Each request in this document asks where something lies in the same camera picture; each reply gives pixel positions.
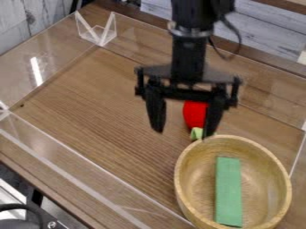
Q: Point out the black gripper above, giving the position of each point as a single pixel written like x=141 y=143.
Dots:
x=215 y=87

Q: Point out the brown wooden bowl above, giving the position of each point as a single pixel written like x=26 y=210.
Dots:
x=267 y=187

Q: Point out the green rectangular block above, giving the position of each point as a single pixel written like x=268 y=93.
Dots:
x=229 y=204

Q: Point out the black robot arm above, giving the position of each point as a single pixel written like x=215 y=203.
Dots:
x=192 y=28

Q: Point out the red plush ball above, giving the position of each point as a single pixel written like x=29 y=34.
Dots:
x=196 y=114

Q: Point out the clear acrylic corner bracket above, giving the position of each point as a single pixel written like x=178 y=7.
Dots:
x=98 y=35

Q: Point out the clear acrylic enclosure wall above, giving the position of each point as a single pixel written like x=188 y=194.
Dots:
x=77 y=137

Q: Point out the black table frame bracket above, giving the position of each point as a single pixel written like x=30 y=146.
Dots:
x=40 y=215

